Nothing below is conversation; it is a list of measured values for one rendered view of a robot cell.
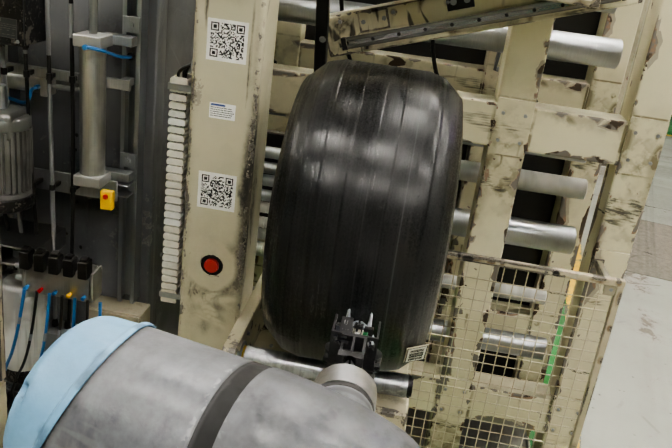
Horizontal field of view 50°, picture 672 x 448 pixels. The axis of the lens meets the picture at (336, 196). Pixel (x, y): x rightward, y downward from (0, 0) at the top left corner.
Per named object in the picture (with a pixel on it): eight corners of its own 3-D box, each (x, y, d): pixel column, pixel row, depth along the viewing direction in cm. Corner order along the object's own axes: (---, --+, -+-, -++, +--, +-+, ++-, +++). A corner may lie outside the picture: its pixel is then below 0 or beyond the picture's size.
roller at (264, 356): (240, 343, 144) (243, 344, 148) (235, 366, 142) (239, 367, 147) (414, 375, 141) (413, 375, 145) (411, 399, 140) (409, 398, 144)
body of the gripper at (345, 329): (383, 319, 111) (377, 363, 100) (375, 367, 114) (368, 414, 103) (334, 311, 111) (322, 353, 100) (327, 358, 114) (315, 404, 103)
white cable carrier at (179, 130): (160, 301, 151) (169, 76, 134) (168, 290, 156) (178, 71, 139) (180, 304, 151) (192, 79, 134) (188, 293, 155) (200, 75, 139)
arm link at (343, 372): (369, 441, 98) (300, 428, 99) (372, 419, 103) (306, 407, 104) (379, 386, 95) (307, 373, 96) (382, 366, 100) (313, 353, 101)
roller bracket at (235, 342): (217, 390, 142) (221, 347, 138) (263, 296, 179) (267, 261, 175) (234, 393, 141) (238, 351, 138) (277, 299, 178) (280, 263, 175)
